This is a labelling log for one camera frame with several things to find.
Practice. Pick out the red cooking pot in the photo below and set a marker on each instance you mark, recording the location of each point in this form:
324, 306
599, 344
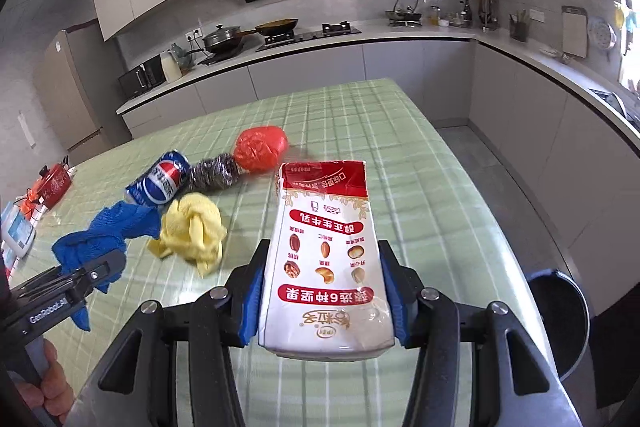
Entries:
54, 184

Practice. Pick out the black chopstick holder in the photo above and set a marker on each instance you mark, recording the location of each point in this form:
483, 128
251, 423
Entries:
518, 29

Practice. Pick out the black induction cooker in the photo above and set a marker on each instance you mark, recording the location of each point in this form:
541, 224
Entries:
220, 57

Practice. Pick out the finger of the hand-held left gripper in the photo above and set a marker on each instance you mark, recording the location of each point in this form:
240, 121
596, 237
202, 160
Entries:
97, 269
35, 287

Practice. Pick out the white kettle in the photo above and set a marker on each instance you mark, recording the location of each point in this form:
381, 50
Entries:
171, 67

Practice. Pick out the utensil holder with utensils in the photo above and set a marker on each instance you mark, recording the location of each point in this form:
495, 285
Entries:
487, 14

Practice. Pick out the blue cloth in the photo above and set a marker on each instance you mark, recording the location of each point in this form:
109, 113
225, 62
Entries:
115, 222

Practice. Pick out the red plastic bag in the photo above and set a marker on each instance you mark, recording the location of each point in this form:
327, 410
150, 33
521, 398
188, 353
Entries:
260, 147

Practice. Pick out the green checked tablecloth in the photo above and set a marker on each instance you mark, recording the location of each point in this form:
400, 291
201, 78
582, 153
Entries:
425, 187

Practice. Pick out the red crinkled plastic wrapper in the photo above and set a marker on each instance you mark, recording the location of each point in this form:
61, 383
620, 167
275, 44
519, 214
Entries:
31, 202

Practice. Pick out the white red milk carton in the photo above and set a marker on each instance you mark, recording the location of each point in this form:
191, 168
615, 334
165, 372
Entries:
325, 257

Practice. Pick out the beige refrigerator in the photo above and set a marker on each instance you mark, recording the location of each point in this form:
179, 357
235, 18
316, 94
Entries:
70, 92

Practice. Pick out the blue soda can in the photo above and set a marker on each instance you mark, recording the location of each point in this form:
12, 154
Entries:
160, 179

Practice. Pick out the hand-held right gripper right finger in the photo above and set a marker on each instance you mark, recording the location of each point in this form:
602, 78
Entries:
400, 307

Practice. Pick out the white countertop appliance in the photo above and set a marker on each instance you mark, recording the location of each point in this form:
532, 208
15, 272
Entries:
17, 229

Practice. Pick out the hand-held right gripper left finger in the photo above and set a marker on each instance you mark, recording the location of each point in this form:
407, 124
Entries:
252, 307

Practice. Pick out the black microwave oven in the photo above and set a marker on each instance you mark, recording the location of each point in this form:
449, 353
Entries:
142, 79

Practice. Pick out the kitchen window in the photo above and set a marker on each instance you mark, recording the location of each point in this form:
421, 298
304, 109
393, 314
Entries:
631, 32

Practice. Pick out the white cutting board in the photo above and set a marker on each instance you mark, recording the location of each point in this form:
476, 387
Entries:
574, 32

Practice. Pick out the yellow cloth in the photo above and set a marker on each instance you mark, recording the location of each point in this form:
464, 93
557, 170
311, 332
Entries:
192, 227

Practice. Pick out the dark glass bottle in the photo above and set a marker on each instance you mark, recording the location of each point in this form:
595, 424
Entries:
466, 14

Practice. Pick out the steel wool scrubber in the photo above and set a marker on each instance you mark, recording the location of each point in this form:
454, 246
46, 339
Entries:
215, 173

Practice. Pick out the yellow oil bottle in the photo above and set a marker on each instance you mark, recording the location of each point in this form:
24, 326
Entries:
434, 17

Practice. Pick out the black plastic bucket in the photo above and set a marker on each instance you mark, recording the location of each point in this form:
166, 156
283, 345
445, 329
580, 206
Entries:
555, 322

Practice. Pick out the black gas stove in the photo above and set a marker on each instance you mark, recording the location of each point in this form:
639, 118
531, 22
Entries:
310, 37

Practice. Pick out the grey pot with lid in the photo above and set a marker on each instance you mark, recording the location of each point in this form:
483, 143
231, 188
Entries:
221, 39

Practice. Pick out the steel kitchen sink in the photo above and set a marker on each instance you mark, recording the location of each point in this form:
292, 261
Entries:
617, 104

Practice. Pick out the metal kettle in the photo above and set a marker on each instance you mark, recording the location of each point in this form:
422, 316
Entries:
404, 12

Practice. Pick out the person's left hand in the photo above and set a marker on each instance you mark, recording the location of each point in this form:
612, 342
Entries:
55, 397

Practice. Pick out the white round strainer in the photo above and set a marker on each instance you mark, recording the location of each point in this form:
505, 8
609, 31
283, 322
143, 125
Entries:
601, 33

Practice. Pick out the black wok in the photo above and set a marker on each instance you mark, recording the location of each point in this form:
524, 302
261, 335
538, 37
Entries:
277, 27

